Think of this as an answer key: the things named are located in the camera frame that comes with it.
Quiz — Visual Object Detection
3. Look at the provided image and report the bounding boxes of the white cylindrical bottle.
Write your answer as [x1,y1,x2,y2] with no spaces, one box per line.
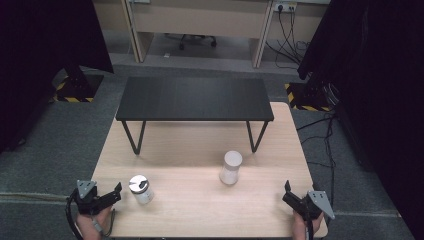
[218,150,244,186]

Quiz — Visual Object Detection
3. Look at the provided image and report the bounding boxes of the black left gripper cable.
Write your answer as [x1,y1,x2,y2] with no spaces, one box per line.
[65,192,84,240]

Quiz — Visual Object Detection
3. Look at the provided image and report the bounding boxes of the black shelf with metal legs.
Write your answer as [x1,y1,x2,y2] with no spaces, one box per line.
[115,75,275,156]

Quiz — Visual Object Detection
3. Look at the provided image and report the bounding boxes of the glass jar with silver lid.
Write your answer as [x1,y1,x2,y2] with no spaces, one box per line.
[128,174,155,206]

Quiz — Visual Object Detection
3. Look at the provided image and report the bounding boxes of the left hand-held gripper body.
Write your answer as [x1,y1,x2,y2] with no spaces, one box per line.
[68,179,112,216]

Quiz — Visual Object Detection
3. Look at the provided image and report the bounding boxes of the white wall socket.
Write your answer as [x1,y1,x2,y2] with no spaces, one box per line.
[273,1,298,14]

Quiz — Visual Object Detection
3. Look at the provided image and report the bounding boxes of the person's right hand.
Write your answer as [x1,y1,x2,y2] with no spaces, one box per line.
[292,211,325,240]

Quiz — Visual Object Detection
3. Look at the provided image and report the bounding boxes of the stand base with hazard tape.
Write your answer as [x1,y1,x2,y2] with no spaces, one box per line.
[284,71,336,113]
[49,64,105,104]

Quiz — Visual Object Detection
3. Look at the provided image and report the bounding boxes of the beige office desk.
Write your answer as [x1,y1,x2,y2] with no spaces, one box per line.
[91,0,332,70]

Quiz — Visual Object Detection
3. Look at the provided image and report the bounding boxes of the grey wrist lanyard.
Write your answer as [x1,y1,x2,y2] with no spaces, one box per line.
[91,208,117,238]

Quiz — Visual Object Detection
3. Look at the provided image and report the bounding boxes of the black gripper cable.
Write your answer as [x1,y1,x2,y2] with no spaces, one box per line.
[65,192,84,240]
[305,218,316,240]

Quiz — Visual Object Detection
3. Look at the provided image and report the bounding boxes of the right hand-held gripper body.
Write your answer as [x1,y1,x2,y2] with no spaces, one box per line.
[294,190,336,222]

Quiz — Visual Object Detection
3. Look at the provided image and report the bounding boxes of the black curtain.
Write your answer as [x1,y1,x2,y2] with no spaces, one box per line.
[297,0,424,240]
[0,0,115,155]

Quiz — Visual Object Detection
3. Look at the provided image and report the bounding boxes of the black power cables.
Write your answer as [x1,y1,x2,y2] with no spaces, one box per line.
[264,7,313,70]

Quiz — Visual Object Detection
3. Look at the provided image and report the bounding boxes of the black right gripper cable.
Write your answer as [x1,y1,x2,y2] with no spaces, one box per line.
[305,218,316,240]

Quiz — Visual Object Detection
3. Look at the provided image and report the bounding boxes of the black office chair base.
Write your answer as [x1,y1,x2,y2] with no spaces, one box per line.
[164,32,218,51]

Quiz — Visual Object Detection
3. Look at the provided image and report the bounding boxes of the person's left hand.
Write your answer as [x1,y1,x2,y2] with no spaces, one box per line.
[75,205,113,240]

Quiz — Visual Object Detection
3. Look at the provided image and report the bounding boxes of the black floor cables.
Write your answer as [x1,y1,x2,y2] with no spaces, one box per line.
[295,111,338,228]

